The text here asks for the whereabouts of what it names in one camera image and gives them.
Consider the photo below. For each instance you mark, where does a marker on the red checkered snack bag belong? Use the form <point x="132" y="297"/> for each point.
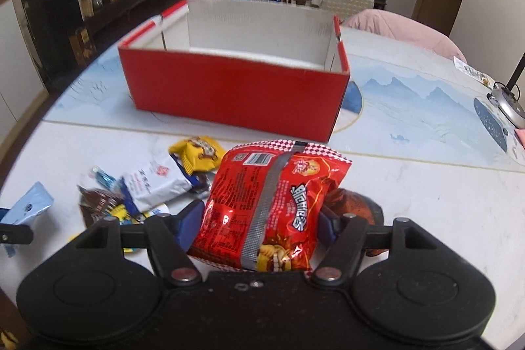
<point x="242" y="210"/>

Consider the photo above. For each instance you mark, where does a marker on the brown yellow carton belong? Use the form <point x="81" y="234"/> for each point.
<point x="82" y="41"/>

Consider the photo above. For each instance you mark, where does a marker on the white blue-edged snack packet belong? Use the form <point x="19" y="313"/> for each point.
<point x="151" y="182"/>

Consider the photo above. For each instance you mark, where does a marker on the light blue snack packet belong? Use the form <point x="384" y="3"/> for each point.
<point x="30" y="206"/>

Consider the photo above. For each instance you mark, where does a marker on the dark brown snack packet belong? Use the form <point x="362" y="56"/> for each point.
<point x="98" y="204"/>

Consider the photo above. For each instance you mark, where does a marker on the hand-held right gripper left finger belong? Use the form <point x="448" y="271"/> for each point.
<point x="191" y="222"/>

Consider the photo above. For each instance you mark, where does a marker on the red cardboard box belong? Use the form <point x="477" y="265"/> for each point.
<point x="229" y="95"/>

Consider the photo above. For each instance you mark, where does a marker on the grey round device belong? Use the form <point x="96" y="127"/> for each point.
<point x="510" y="108"/>

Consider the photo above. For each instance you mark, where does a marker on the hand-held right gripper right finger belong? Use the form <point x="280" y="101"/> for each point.
<point x="328" y="228"/>

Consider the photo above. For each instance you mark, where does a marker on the pink padded cloth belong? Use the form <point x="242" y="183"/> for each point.
<point x="406" y="30"/>

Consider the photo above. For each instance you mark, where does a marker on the small printed paper packet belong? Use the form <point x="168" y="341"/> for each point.
<point x="471" y="70"/>

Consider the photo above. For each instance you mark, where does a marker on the brown orange snack bag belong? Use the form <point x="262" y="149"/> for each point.
<point x="357" y="204"/>

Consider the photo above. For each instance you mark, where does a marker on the white cabinet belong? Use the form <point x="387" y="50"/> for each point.
<point x="16" y="59"/>

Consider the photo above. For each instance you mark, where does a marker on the blue wrapped candy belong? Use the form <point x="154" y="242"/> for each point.
<point x="104" y="178"/>

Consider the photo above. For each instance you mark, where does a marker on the black cabinet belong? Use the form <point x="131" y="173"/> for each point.
<point x="49" y="13"/>

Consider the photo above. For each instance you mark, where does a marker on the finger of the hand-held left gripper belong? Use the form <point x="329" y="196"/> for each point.
<point x="14" y="234"/>

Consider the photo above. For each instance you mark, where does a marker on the yellow paper bag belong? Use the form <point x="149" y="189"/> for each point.
<point x="85" y="3"/>

